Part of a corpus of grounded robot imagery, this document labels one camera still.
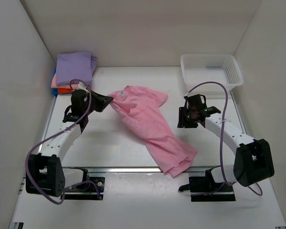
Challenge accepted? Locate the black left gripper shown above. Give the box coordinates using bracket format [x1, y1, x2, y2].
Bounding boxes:
[85, 88, 114, 113]

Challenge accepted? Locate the pink t-shirt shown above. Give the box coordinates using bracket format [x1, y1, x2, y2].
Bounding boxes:
[109, 86, 197, 177]

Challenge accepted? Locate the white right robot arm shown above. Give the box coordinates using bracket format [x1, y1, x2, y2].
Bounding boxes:
[177, 94, 275, 191]

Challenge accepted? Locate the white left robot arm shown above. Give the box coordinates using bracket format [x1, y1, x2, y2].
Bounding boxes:
[25, 89, 113, 202]

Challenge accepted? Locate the folded salmon t-shirt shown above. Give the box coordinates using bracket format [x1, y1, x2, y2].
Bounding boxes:
[51, 74, 80, 88]

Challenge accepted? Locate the folded orange t-shirt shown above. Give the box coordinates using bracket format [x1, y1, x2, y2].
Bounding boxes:
[57, 85, 77, 94]

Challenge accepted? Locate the folded purple t-shirt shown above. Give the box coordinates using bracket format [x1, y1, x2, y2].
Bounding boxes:
[56, 51, 98, 86]

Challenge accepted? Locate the folded blue t-shirt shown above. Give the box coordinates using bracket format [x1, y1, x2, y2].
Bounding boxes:
[51, 68, 59, 96]

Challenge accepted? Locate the white plastic basket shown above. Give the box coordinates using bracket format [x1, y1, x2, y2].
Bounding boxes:
[180, 54, 243, 91]

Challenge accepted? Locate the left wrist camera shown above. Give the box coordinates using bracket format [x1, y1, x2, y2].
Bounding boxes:
[77, 82, 89, 92]

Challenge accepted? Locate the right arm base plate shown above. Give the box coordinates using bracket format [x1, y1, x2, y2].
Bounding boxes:
[178, 176, 236, 202]

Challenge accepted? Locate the aluminium table edge rail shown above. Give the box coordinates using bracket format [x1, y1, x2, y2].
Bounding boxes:
[34, 95, 259, 175]

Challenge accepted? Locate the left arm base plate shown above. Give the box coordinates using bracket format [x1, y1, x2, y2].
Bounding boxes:
[65, 176, 105, 201]

